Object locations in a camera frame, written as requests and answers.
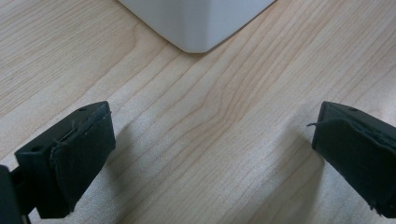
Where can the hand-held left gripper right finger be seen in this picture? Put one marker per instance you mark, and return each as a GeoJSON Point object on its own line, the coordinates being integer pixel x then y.
{"type": "Point", "coordinates": [358, 149]}

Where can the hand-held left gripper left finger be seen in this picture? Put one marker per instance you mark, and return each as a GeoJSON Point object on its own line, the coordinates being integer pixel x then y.
{"type": "Point", "coordinates": [74, 155]}

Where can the white plastic box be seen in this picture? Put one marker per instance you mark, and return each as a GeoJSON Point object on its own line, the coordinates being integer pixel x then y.
{"type": "Point", "coordinates": [196, 21]}

